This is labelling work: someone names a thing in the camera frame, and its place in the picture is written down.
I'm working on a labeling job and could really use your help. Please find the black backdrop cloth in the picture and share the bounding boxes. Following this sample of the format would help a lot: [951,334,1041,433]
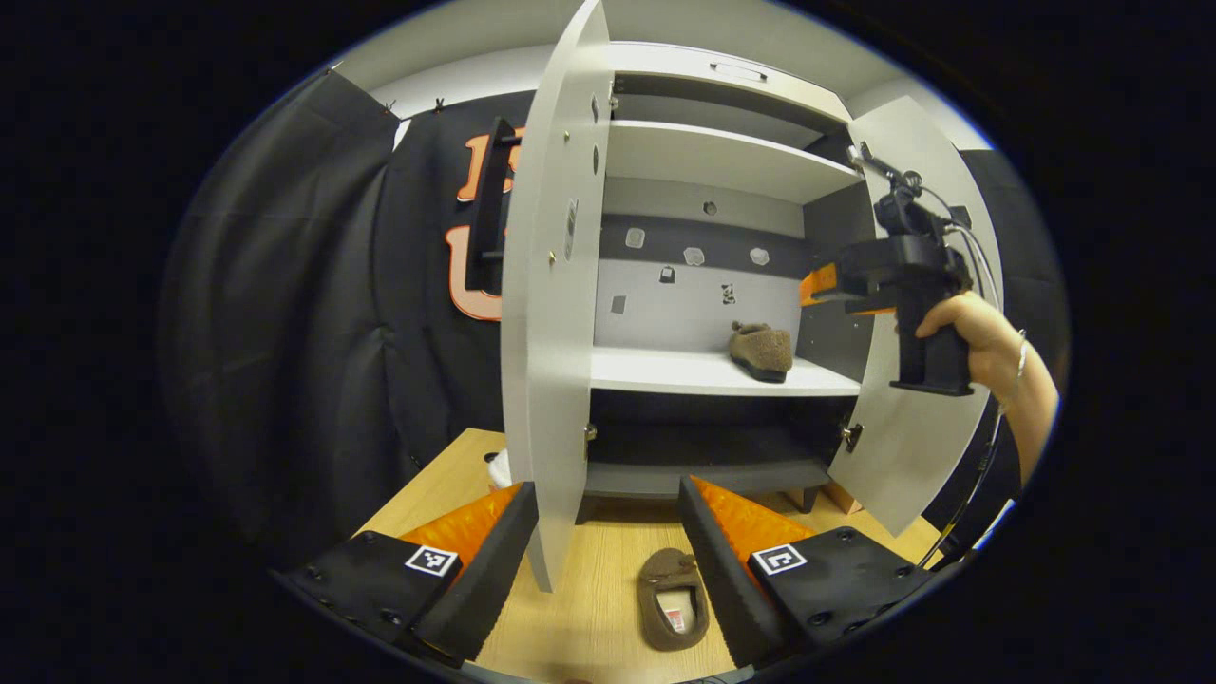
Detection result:
[161,66,533,561]

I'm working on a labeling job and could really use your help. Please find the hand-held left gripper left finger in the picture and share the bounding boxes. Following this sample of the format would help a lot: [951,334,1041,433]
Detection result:
[275,482,540,666]

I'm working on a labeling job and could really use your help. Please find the black door handle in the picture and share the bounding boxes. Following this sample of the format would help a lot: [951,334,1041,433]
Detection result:
[465,117,523,295]

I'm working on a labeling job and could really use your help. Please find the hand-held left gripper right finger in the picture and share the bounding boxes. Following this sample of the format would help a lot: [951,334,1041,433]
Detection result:
[677,475,937,669]

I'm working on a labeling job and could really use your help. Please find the white shoe cabinet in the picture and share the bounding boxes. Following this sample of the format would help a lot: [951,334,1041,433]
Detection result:
[579,40,880,519]

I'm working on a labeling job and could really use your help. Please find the grey cable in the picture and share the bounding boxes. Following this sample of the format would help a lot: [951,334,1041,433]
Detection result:
[917,185,1010,571]

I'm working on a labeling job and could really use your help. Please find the brown fuzzy shoe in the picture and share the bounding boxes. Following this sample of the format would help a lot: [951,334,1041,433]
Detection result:
[636,547,711,653]
[729,321,793,384]

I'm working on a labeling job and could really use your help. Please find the white shoe cabinet door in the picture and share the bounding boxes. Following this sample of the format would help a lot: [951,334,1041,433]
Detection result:
[826,95,1006,539]
[501,0,614,593]

